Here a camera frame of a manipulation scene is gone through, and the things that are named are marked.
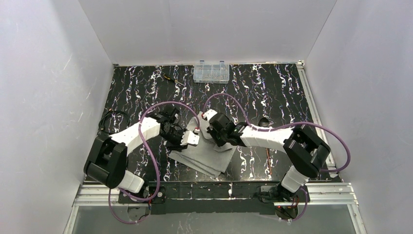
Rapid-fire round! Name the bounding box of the grey cloth napkin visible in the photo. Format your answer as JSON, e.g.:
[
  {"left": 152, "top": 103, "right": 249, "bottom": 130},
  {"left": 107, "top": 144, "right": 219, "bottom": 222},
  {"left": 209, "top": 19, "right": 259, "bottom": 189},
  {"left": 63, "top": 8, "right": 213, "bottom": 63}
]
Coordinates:
[{"left": 169, "top": 112, "right": 236, "bottom": 178}]

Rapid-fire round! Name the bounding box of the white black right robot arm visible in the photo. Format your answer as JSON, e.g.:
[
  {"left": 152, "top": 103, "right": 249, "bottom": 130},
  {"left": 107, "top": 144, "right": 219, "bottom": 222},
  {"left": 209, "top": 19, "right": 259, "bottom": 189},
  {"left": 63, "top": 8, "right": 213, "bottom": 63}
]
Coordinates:
[{"left": 201, "top": 110, "right": 331, "bottom": 194}]

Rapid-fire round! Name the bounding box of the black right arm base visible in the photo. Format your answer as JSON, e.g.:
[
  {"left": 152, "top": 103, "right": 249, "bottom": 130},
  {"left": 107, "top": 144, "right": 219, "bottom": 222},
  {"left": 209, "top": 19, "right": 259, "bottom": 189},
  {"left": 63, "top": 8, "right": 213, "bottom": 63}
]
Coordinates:
[{"left": 255, "top": 182, "right": 311, "bottom": 205}]

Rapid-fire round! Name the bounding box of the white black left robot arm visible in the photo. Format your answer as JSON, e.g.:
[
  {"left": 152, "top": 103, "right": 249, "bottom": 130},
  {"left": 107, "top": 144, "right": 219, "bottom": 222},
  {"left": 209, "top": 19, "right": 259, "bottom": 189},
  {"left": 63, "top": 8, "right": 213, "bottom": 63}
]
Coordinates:
[{"left": 83, "top": 106, "right": 186, "bottom": 194}]

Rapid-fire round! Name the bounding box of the black copper spoon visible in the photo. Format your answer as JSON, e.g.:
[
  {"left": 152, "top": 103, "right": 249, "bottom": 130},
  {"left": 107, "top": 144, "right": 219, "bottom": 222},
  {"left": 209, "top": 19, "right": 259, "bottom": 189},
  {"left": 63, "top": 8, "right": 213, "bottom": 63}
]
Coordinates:
[{"left": 258, "top": 117, "right": 272, "bottom": 175}]

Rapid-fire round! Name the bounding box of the clear plastic compartment box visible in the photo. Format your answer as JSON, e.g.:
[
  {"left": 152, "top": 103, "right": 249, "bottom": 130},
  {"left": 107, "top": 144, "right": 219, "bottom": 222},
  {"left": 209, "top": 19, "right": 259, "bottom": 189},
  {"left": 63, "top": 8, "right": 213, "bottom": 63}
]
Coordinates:
[{"left": 191, "top": 60, "right": 229, "bottom": 84}]

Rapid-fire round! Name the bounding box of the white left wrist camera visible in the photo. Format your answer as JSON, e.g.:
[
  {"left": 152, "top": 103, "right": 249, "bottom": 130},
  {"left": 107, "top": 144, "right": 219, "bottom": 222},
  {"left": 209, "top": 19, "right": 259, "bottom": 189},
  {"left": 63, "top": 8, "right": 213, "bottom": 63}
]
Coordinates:
[{"left": 180, "top": 131, "right": 200, "bottom": 146}]

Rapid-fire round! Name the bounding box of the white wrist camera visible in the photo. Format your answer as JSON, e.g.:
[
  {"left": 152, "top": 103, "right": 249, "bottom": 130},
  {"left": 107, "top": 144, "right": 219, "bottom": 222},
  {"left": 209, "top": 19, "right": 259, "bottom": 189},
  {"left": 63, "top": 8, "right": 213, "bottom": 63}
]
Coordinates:
[
  {"left": 200, "top": 109, "right": 218, "bottom": 130},
  {"left": 180, "top": 131, "right": 200, "bottom": 146}
]

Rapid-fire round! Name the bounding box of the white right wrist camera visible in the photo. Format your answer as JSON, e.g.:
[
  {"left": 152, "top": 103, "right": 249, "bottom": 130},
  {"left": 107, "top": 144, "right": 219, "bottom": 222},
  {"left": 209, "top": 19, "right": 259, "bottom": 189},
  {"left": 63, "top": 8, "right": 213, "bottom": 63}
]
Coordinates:
[{"left": 200, "top": 109, "right": 218, "bottom": 130}]

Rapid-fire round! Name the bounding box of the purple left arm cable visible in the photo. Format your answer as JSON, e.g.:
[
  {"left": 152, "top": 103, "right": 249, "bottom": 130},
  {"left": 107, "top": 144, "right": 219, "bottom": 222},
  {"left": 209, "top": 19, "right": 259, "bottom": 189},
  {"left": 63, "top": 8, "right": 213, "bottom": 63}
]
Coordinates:
[{"left": 108, "top": 101, "right": 201, "bottom": 225}]

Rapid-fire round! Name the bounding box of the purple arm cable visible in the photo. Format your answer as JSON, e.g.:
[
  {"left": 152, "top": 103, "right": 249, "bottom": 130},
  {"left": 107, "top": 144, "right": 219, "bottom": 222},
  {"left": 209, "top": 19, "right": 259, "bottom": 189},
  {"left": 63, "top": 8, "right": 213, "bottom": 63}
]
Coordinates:
[
  {"left": 202, "top": 93, "right": 352, "bottom": 222},
  {"left": 108, "top": 101, "right": 201, "bottom": 225}
]

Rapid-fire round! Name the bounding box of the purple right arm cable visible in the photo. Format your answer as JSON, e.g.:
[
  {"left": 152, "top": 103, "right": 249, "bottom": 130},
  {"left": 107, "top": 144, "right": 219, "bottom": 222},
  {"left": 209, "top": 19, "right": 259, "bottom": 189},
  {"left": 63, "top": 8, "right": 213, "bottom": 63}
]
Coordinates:
[{"left": 202, "top": 93, "right": 352, "bottom": 222}]

